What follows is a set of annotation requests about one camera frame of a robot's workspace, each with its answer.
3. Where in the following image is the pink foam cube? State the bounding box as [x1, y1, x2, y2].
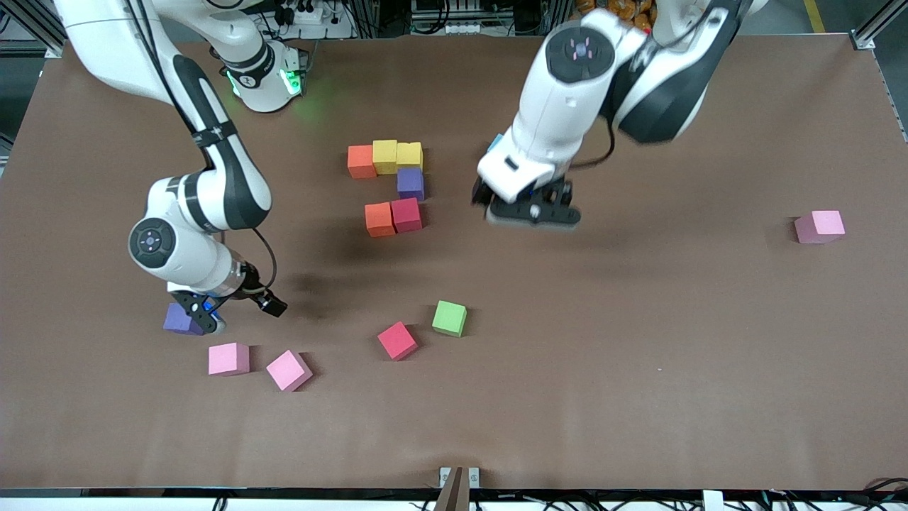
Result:
[794, 210, 846, 245]
[266, 349, 314, 392]
[208, 342, 251, 377]

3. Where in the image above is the purple foam cube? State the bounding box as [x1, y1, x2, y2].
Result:
[397, 168, 426, 202]
[163, 304, 206, 336]

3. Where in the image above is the red foam cube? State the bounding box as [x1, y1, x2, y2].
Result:
[377, 321, 419, 361]
[391, 198, 423, 233]

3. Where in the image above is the orange foam cube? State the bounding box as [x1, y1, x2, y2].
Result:
[348, 145, 377, 180]
[365, 202, 397, 238]

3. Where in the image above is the green foam cube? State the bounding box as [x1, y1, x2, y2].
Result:
[431, 300, 468, 338]

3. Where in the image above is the bag of orange fruits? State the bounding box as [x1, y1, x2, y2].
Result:
[575, 0, 657, 35]

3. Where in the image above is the brown paper table cover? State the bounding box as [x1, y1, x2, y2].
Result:
[0, 34, 908, 492]

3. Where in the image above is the small metal bracket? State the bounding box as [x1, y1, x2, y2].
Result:
[439, 466, 480, 489]

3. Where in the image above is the aluminium frame profile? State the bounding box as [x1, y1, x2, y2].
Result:
[0, 0, 68, 57]
[850, 0, 908, 52]

